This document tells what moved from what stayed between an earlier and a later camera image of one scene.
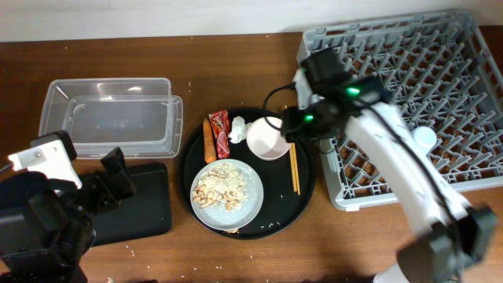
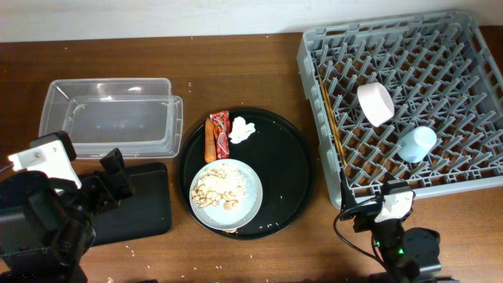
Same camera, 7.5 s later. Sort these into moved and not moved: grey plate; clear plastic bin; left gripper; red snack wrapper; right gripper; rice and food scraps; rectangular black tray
Moved: right gripper
Not moved: rice and food scraps; left gripper; clear plastic bin; red snack wrapper; grey plate; rectangular black tray
